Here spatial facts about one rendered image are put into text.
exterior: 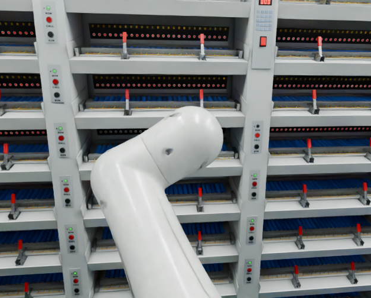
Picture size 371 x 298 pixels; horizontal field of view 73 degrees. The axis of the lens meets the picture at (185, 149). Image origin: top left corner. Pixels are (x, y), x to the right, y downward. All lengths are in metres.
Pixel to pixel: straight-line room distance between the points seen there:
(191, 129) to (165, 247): 0.17
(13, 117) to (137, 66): 0.45
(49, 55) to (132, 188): 0.69
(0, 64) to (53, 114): 0.22
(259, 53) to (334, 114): 0.38
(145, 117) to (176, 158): 0.54
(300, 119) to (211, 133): 0.69
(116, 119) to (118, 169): 0.55
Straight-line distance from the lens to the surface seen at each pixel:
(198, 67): 0.92
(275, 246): 1.22
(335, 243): 1.34
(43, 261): 1.21
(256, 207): 1.06
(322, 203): 1.22
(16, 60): 1.02
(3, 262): 1.28
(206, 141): 0.39
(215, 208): 1.05
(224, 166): 0.97
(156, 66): 0.91
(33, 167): 1.07
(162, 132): 0.39
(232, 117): 0.94
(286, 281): 1.36
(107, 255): 1.15
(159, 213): 0.35
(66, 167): 0.99
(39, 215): 1.13
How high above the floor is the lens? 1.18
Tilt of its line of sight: 12 degrees down
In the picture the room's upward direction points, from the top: straight up
